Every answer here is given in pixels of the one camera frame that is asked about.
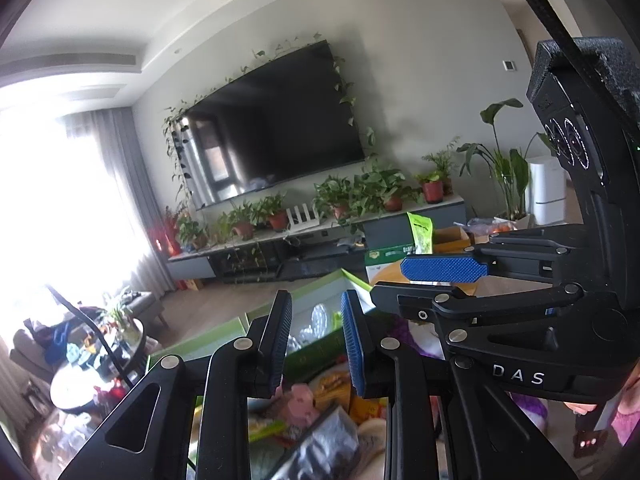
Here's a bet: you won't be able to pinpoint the green trailing vine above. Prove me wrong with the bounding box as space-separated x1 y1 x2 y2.
161 32 378 211

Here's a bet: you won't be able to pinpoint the red beaded ornament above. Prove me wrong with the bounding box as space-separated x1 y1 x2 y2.
95 377 128 403

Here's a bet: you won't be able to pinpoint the grey television cabinet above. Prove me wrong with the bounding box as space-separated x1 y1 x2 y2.
166 195 468 286

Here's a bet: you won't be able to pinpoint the round side table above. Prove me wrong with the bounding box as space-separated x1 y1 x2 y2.
50 319 148 413

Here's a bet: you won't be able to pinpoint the green white carton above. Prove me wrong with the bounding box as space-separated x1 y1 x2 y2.
364 245 416 283

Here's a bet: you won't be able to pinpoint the tall potted leafy plant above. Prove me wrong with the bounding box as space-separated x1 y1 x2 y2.
456 99 556 223

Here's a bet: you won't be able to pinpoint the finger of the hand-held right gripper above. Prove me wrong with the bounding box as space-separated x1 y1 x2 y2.
370 282 622 342
400 225 592 284

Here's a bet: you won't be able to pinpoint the brown cardboard box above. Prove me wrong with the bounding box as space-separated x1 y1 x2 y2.
432 226 473 253

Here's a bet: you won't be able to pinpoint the small potted plant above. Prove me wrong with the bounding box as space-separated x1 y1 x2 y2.
102 300 138 341

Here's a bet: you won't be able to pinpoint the grey zip bag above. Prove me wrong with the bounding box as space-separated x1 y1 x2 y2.
260 405 361 480

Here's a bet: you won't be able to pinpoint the clear glass pieces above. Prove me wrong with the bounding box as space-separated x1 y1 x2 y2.
287 325 321 356

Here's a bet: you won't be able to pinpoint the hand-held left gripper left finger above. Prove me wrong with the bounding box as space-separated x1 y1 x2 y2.
57 290 293 480

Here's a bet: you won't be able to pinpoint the white slatted rack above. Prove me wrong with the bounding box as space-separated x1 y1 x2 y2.
287 205 321 233

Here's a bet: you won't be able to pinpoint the yellow box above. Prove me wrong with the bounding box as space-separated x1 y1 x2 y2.
307 370 351 406

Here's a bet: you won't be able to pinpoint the grey armchair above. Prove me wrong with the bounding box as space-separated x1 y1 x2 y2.
117 290 168 331

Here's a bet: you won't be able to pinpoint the black wall television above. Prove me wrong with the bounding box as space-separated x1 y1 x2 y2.
172 40 366 211

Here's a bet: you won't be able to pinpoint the grey sheer curtain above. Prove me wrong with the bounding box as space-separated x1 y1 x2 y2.
60 107 176 296

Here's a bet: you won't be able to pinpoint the row of potted green plants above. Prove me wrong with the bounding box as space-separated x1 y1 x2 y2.
175 137 461 246

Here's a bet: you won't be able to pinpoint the beige cloth pouch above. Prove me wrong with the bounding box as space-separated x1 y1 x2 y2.
357 417 388 466

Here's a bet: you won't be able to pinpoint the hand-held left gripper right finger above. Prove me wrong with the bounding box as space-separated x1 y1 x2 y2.
340 290 573 480

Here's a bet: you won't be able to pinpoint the grey sofa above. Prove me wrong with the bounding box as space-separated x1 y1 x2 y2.
11 315 71 376

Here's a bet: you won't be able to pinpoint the red flower arrangement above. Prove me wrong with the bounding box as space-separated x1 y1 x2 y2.
150 207 183 258

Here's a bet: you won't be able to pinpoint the pink plastic toy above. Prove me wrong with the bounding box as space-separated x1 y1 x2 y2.
282 382 321 428

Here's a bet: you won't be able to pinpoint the white air purifier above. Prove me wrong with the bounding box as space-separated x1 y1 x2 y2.
527 156 568 226

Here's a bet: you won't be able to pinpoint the green standing pouch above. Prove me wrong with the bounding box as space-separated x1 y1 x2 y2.
406 211 435 256

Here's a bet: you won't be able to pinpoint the person's right forearm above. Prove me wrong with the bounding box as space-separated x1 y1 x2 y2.
607 360 640 447

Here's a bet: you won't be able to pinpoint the green cardboard box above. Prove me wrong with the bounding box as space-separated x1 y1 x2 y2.
245 267 373 376
147 317 251 396

